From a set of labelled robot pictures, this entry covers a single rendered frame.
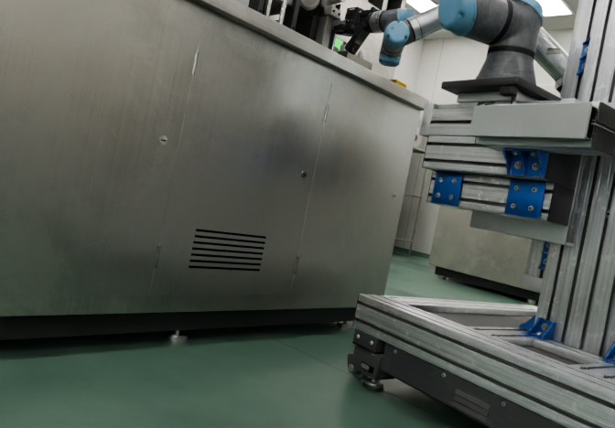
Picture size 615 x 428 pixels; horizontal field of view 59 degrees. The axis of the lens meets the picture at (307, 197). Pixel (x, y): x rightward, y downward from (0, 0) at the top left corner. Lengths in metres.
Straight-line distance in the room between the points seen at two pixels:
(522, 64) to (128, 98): 0.94
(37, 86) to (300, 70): 0.73
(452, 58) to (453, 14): 5.81
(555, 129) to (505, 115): 0.12
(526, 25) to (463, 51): 5.70
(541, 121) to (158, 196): 0.86
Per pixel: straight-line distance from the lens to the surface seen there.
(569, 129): 1.15
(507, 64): 1.44
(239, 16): 1.44
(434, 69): 7.30
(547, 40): 2.02
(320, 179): 1.69
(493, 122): 1.25
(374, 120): 1.88
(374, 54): 2.85
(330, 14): 2.01
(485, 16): 1.42
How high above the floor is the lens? 0.45
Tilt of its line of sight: level
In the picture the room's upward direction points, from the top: 11 degrees clockwise
